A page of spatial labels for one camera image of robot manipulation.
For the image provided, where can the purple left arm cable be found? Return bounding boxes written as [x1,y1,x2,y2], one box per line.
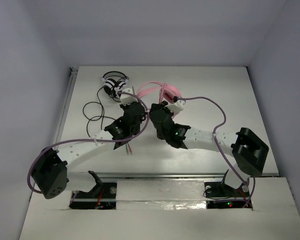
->
[26,96,151,194]

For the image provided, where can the black headphone cable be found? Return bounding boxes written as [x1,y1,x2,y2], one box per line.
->
[82,86,108,137]

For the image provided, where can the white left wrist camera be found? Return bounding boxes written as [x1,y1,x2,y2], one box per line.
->
[118,86,138,105]

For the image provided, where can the white black headphones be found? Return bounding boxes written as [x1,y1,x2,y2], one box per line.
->
[101,71,129,102]

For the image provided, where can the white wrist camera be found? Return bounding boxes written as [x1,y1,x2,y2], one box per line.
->
[118,86,138,105]
[165,99,186,115]

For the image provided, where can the metal base rail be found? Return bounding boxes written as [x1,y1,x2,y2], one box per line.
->
[64,171,281,181]

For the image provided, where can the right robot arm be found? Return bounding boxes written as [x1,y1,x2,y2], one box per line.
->
[149,101,269,197]

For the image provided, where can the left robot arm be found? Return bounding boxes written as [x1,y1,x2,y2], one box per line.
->
[27,102,149,200]

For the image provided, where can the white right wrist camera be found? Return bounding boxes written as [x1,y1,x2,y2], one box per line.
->
[165,99,186,115]

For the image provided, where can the pink headphones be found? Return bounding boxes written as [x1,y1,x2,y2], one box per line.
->
[136,81,182,118]

